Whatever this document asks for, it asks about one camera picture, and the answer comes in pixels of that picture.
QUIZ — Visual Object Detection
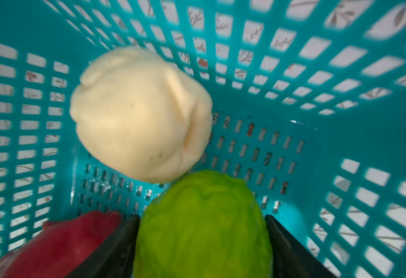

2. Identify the teal plastic basket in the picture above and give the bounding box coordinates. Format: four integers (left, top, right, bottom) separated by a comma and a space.
0, 1, 406, 278

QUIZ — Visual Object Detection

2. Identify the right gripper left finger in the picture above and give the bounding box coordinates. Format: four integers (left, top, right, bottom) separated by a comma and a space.
67, 214, 140, 278

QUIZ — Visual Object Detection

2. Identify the cream white garlic-like fruit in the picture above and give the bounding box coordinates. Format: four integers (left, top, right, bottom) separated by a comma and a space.
69, 46, 213, 183

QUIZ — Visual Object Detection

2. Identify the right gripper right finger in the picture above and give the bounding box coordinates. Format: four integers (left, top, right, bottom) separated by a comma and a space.
264, 214, 335, 278

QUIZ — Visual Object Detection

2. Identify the green custard apple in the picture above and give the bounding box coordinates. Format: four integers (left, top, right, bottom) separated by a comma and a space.
133, 170, 273, 278

